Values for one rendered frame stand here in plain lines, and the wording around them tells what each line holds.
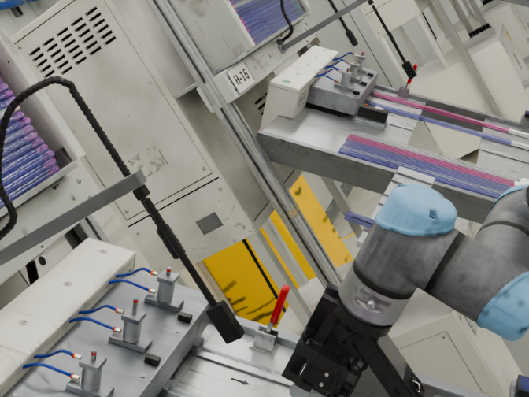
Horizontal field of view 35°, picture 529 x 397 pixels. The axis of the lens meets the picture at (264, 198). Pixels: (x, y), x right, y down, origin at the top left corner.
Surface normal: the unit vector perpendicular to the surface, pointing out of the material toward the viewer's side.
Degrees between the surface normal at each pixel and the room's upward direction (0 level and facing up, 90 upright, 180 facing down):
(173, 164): 90
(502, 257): 51
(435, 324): 90
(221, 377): 43
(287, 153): 90
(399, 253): 83
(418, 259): 79
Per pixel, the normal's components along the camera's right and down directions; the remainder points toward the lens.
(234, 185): 0.80, -0.42
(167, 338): 0.17, -0.90
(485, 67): -0.29, 0.35
